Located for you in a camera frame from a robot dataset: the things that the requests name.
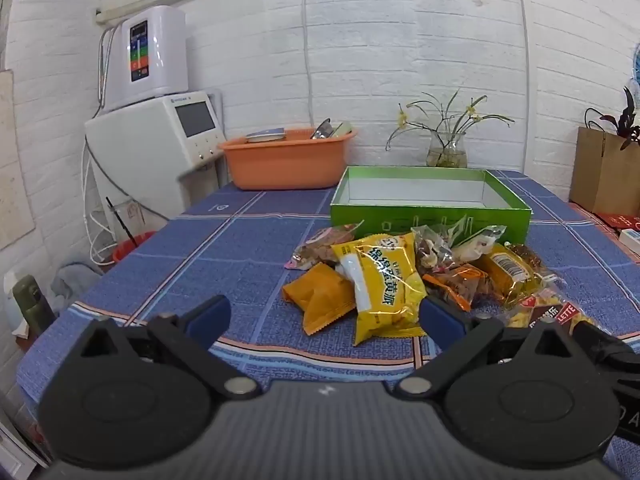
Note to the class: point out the brown paper bag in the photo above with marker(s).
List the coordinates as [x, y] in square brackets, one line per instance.
[600, 170]

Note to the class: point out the clear packet of brown snack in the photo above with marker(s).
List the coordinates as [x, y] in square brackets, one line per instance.
[320, 250]

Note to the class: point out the pale green dish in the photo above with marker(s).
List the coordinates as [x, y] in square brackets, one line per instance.
[342, 129]

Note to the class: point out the red book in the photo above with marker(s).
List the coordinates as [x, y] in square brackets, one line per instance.
[622, 221]

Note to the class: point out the white machine with screen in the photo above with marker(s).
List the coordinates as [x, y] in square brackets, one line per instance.
[140, 150]

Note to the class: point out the yellow pie snack packet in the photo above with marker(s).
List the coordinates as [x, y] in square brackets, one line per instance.
[385, 285]

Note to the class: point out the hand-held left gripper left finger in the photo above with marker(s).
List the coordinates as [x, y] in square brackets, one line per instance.
[210, 316]

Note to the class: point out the white power strip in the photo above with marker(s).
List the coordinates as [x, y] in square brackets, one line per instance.
[632, 242]

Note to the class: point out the green cardboard box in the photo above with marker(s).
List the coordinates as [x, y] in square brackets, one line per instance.
[380, 220]

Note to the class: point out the grey cloth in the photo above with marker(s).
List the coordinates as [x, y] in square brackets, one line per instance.
[75, 282]

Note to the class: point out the metal bowl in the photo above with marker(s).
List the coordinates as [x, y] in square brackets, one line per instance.
[322, 130]

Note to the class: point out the yellow-flowered orchid plant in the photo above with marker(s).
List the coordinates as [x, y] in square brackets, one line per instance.
[452, 112]

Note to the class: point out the green thermos bottle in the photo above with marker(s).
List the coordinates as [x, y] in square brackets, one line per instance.
[32, 305]

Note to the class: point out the clear packet red label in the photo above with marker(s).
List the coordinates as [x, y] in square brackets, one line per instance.
[545, 312]

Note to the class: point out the yellow cake packet with barcode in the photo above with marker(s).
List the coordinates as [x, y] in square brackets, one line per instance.
[510, 270]

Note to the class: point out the glass vase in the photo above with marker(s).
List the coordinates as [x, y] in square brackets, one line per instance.
[447, 152]

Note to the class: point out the orange-red snack packet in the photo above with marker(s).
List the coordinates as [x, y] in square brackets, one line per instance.
[455, 282]

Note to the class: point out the blue checkered tablecloth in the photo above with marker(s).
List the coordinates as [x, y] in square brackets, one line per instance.
[200, 260]

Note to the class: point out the orange plastic basin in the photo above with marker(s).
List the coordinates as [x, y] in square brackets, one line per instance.
[285, 165]

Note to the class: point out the white water purifier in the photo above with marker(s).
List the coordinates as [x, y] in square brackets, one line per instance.
[160, 55]

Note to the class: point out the red bucket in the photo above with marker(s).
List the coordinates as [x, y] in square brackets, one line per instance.
[132, 247]

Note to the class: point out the large blue paper fan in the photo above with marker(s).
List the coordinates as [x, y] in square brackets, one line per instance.
[637, 67]

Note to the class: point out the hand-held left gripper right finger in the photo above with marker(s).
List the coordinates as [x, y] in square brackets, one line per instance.
[440, 317]

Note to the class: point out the dark red leafy plant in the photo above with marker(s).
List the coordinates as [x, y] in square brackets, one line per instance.
[625, 120]

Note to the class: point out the orange snack packet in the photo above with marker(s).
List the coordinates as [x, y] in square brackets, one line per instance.
[320, 295]

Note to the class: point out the clear packet of nuts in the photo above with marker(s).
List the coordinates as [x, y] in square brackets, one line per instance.
[430, 250]

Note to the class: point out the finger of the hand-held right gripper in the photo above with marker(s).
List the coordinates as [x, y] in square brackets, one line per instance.
[600, 340]

